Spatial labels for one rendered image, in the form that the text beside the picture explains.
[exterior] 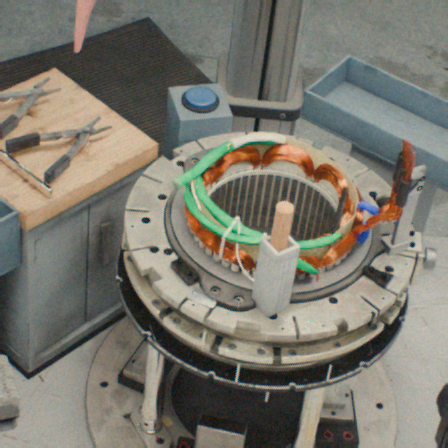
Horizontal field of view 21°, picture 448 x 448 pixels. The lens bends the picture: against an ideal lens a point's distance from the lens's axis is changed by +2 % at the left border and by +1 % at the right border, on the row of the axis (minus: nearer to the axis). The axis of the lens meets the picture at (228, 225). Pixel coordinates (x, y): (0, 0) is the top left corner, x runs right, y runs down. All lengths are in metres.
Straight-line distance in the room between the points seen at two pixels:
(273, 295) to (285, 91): 0.62
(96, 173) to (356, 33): 2.27
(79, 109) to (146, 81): 1.81
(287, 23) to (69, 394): 0.58
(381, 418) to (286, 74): 0.52
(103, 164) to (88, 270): 0.16
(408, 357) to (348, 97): 0.36
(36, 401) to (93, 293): 0.15
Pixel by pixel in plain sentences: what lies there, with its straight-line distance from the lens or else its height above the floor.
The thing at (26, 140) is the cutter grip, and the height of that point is 1.09.
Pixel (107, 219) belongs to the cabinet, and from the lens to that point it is 1.50.
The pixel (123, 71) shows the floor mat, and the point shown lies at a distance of 3.34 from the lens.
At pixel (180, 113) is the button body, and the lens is 1.57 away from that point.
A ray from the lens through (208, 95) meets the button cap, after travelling 1.58.
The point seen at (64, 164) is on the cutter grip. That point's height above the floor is 1.09.
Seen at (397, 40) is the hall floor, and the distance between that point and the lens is 3.63.
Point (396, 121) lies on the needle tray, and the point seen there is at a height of 1.02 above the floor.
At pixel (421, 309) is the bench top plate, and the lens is 1.73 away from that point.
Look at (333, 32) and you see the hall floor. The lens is 3.62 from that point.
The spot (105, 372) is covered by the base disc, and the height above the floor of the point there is 0.80.
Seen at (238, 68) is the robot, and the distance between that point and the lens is 1.76.
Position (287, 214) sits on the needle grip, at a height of 1.23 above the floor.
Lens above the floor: 2.00
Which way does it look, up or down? 43 degrees down
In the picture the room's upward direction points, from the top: 8 degrees clockwise
